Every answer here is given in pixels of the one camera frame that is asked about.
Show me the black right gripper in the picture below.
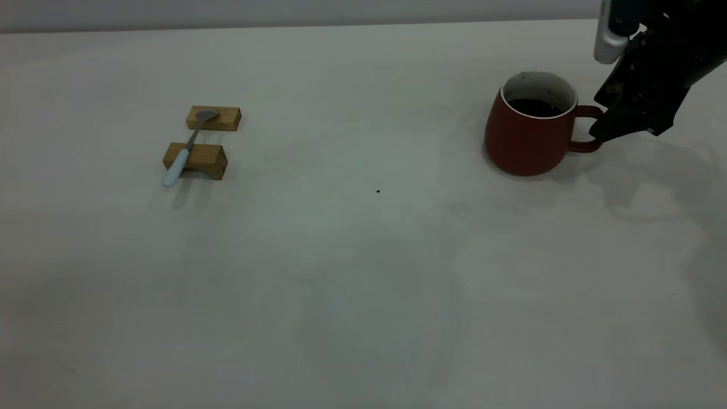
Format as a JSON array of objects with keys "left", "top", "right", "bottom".
[{"left": 589, "top": 23, "right": 713, "bottom": 143}]

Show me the flat rectangular wooden block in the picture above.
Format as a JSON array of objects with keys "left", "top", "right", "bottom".
[{"left": 186, "top": 106, "right": 242, "bottom": 132}]

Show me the red ceramic mug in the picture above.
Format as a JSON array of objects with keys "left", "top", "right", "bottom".
[{"left": 484, "top": 71, "right": 605, "bottom": 177}]

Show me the arched wooden block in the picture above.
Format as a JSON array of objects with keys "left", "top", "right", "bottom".
[{"left": 163, "top": 142, "right": 228, "bottom": 181}]

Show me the dark coffee liquid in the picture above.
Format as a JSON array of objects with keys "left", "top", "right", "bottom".
[{"left": 507, "top": 99, "right": 563, "bottom": 119}]

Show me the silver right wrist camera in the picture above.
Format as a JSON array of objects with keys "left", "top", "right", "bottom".
[{"left": 593, "top": 0, "right": 644, "bottom": 65}]

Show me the spoon with pale blue handle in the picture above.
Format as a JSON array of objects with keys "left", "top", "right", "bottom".
[{"left": 163, "top": 109, "right": 220, "bottom": 189}]

